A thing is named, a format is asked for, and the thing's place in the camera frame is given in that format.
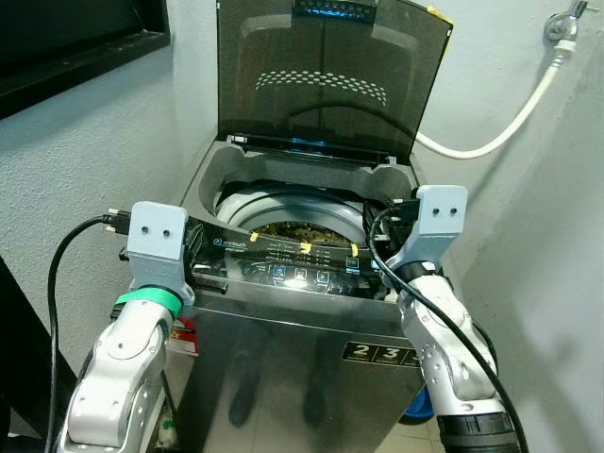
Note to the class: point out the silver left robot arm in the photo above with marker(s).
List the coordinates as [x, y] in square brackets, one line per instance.
[118, 377]

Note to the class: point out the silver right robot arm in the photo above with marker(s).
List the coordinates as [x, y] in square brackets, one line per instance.
[444, 340]

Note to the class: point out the grey top-load washing machine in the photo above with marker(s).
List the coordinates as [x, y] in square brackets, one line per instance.
[302, 349]

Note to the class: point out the red white washer label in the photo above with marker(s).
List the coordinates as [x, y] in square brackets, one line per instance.
[185, 337]

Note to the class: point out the patterned laundry in drum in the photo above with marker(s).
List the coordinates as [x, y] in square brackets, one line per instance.
[293, 229]

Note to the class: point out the dark tinted washer lid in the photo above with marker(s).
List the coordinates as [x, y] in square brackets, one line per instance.
[321, 66]

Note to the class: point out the blue plastic object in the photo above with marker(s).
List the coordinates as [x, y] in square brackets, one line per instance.
[415, 409]

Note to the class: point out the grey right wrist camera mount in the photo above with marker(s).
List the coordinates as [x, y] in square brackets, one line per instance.
[439, 222]

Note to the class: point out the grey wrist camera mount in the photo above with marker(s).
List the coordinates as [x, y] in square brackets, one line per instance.
[439, 222]
[156, 241]

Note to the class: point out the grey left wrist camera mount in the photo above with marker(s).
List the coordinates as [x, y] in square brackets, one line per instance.
[156, 241]

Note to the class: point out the black window frame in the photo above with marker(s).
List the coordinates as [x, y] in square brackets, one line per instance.
[66, 52]

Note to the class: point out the chrome wall tap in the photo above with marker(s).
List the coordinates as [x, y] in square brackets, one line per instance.
[562, 25]

